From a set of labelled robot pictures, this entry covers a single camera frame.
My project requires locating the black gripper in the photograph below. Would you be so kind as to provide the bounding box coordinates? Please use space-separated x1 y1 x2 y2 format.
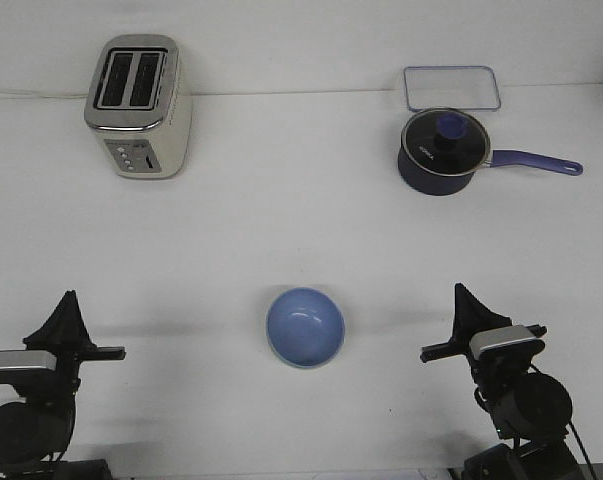
23 290 126 395
420 283 547 395

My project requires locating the blue bowl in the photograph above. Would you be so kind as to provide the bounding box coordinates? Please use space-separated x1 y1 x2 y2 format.
265 287 345 360

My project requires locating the green bowl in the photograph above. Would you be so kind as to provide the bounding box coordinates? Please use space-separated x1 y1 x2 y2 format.
270 346 333 370

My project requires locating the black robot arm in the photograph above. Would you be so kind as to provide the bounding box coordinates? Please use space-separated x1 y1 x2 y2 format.
420 283 597 479
0 290 126 479

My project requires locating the dark blue saucepan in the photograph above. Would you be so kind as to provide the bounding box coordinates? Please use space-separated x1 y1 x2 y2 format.
397 150 583 196

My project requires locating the glass pot lid blue knob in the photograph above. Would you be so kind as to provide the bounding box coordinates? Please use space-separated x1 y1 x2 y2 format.
402 108 491 177

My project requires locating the clear container lid blue rim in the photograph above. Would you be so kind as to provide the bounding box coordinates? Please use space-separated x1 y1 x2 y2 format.
403 65 502 113

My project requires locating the silver two-slot toaster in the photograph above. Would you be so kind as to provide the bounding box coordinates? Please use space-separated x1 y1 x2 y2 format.
84 34 192 180

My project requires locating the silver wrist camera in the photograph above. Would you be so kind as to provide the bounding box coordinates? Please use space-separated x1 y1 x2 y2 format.
0 350 57 385
469 325 537 361

